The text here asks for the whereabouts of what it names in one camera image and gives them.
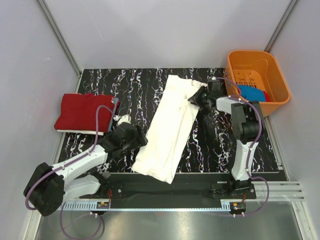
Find white t shirt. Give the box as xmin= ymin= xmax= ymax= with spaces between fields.
xmin=57 ymin=129 xmax=97 ymax=135
xmin=131 ymin=75 xmax=207 ymax=184

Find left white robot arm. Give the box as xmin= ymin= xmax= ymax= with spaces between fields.
xmin=23 ymin=122 xmax=148 ymax=217

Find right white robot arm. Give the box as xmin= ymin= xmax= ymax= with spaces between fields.
xmin=188 ymin=77 xmax=265 ymax=199

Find blue t shirt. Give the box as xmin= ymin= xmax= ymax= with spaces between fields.
xmin=238 ymin=85 xmax=266 ymax=102

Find folded grey t shirt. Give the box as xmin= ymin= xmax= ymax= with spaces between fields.
xmin=112 ymin=97 xmax=120 ymax=121

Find orange plastic basket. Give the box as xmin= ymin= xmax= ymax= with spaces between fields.
xmin=223 ymin=50 xmax=291 ymax=117

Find red t shirt in basket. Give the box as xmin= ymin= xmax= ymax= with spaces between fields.
xmin=263 ymin=91 xmax=271 ymax=102

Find folded white t shirt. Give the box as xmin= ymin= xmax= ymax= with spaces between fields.
xmin=57 ymin=129 xmax=97 ymax=135

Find folded red t shirt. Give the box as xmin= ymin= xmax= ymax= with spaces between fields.
xmin=54 ymin=93 xmax=114 ymax=135

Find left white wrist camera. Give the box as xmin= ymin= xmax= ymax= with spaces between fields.
xmin=113 ymin=114 xmax=131 ymax=126

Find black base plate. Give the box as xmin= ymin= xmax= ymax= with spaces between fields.
xmin=79 ymin=172 xmax=257 ymax=210

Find right corner aluminium post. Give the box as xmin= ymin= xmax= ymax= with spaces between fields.
xmin=264 ymin=0 xmax=300 ymax=53

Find corner aluminium post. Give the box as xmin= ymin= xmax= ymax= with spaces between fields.
xmin=35 ymin=0 xmax=82 ymax=78
xmin=264 ymin=0 xmax=300 ymax=53

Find grey slotted cable duct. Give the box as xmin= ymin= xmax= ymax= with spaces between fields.
xmin=58 ymin=200 xmax=231 ymax=212

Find left corner aluminium post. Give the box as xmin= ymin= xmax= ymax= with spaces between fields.
xmin=35 ymin=0 xmax=82 ymax=78

